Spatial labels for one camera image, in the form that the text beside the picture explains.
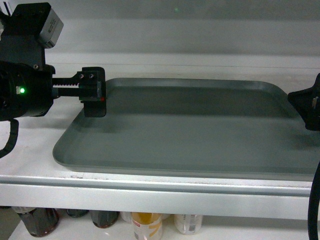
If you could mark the dark tea bottle left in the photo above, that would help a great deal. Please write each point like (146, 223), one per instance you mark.
(38, 221)

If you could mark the grey rectangular serving tray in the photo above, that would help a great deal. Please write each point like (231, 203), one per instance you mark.
(190, 127)

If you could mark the yellow juice bottle right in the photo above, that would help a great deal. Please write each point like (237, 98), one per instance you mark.
(188, 224)

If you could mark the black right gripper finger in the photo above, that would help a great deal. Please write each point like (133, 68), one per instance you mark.
(307, 103)

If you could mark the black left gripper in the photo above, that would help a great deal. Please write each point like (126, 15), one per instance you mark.
(26, 85)

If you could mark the orange juice bottle front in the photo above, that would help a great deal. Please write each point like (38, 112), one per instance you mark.
(147, 226)

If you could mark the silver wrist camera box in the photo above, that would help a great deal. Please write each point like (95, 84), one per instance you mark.
(50, 30)

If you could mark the white upper shelf board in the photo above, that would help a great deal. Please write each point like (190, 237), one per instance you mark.
(31, 177)

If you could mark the dark tea bottle blue label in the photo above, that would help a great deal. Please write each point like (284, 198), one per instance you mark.
(103, 219)

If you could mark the dark tea bottle middle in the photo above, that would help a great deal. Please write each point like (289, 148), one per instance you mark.
(77, 213)

